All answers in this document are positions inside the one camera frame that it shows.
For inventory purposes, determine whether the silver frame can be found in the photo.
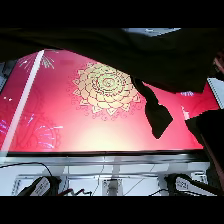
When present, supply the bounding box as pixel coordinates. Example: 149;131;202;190
0;152;218;197

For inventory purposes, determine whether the black cable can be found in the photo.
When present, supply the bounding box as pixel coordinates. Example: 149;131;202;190
0;161;54;178

